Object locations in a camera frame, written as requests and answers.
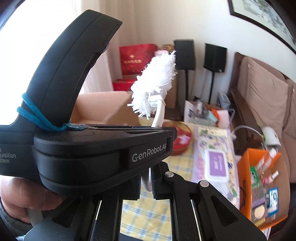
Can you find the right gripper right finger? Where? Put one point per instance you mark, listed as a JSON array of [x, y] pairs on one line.
[[181, 194]]

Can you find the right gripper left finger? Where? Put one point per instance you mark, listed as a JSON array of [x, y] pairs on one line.
[[108, 217]]

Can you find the white fluffy duster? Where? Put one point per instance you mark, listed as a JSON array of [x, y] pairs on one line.
[[148, 96]]

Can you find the left hand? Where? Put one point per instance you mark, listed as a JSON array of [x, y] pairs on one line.
[[19, 194]]

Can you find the blue elastic band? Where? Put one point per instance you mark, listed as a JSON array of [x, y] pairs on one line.
[[35, 116]]

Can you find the yellow plaid tablecloth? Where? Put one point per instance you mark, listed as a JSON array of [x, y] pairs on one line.
[[147, 218]]

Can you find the round red cookie tin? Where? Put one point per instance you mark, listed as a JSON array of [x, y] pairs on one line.
[[184, 136]]

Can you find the purple wet wipes pack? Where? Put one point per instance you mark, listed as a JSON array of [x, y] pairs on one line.
[[214, 161]]

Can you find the large open cardboard box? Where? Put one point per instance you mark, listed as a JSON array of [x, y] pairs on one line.
[[104, 108]]

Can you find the box of clutter behind table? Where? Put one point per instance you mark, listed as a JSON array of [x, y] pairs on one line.
[[200, 113]]

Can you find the green packet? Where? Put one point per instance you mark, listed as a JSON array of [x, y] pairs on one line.
[[255, 181]]

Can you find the orange cardboard box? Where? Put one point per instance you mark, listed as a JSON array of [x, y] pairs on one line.
[[253, 202]]

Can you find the red gift box lower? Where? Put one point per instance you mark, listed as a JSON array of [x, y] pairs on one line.
[[123, 85]]

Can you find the clear bottle white cap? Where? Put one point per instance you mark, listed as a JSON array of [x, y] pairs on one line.
[[265, 161]]

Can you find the small pink bottle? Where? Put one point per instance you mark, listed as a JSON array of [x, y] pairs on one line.
[[268, 180]]

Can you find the blue white packet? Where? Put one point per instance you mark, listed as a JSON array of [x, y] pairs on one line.
[[272, 201]]

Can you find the white lamp device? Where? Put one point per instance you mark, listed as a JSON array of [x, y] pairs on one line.
[[270, 137]]

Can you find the red gift bag upper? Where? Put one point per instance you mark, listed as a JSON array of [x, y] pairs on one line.
[[136, 57]]

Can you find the left black speaker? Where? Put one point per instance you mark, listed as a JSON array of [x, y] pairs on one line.
[[185, 59]]

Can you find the black speaker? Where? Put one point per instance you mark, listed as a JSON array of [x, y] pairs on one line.
[[185, 59], [215, 62]]

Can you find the brown sofa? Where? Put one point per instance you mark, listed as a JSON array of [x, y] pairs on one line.
[[263, 96]]

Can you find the pink tissue pack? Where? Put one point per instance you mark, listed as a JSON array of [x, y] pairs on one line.
[[160, 53]]

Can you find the right black speaker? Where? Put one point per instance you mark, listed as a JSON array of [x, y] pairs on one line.
[[215, 62]]

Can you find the white curtain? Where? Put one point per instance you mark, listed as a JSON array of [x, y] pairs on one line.
[[108, 66]]

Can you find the framed ink painting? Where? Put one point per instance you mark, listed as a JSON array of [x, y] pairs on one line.
[[263, 15]]

